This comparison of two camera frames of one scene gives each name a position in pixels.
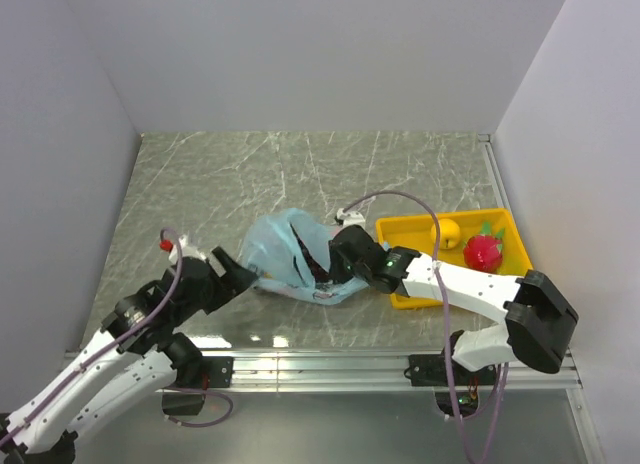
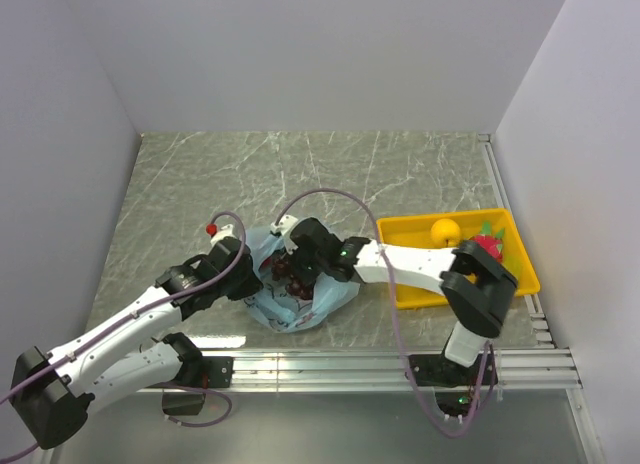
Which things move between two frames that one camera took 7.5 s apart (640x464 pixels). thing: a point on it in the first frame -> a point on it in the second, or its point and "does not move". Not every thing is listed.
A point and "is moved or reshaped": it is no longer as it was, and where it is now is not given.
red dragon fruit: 484,252 does not move
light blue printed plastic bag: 289,253 is moved or reshaped
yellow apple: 449,233 does not move
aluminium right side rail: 495,171 does not move
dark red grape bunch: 321,274 is moved or reshaped
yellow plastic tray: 414,234 does not move
